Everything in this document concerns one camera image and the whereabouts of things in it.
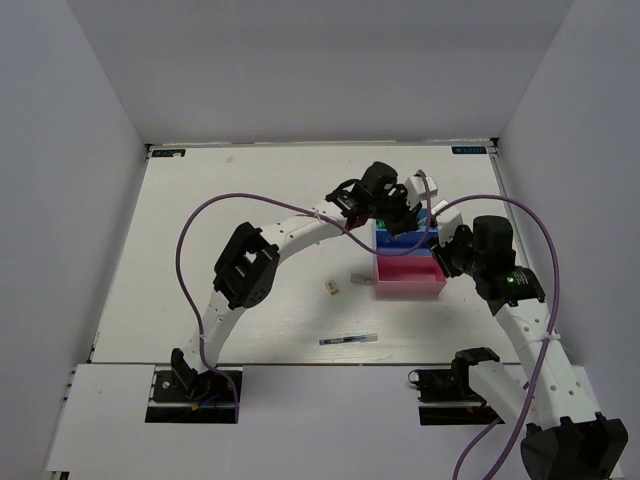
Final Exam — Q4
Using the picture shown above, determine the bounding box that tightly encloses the left corner label sticker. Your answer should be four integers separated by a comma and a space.
151, 149, 186, 158

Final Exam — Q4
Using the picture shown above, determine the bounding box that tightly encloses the corner label sticker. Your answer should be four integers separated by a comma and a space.
451, 145, 487, 155
151, 149, 186, 158

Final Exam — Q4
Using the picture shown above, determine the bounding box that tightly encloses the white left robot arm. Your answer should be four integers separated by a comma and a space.
171, 162, 437, 399

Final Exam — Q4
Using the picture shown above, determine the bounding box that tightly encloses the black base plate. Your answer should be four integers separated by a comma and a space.
145, 370, 237, 425
408, 368, 504, 426

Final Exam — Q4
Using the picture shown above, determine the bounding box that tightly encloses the grey wrapped eraser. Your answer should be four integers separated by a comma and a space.
350, 273, 372, 285

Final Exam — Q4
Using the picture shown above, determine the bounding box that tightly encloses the small beige eraser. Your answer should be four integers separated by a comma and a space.
325, 280, 339, 295

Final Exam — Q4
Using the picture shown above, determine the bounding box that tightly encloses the right corner label sticker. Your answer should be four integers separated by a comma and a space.
451, 145, 487, 155

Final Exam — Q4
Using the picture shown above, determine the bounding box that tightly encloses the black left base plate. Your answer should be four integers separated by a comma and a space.
145, 370, 237, 425

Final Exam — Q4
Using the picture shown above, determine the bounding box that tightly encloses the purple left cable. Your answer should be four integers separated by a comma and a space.
177, 169, 434, 424

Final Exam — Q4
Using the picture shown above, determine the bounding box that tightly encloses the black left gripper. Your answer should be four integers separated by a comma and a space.
369, 183, 423, 236

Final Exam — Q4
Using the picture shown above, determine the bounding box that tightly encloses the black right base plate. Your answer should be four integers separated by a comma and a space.
408, 368, 504, 426

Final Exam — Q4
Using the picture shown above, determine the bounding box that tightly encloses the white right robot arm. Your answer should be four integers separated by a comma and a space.
430, 213, 628, 479

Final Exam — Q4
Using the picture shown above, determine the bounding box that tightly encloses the green gel pen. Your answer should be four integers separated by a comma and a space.
376, 234, 425, 248

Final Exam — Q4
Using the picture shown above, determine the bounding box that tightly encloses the blue gel pen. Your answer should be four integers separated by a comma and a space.
319, 334, 378, 346

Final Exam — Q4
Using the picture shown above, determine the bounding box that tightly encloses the three-compartment colour container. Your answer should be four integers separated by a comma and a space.
372, 209, 447, 298

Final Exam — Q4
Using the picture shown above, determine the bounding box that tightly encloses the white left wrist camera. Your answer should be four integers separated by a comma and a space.
404, 171, 438, 208

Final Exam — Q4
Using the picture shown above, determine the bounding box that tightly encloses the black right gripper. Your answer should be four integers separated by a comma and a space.
425, 223, 485, 278

